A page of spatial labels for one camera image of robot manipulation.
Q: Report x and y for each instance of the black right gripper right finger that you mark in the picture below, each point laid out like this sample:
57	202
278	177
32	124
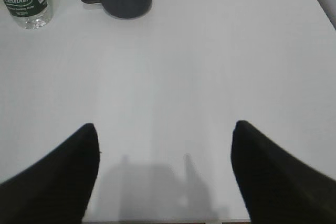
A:
276	187

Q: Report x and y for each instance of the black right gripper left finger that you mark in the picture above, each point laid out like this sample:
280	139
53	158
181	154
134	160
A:
58	187

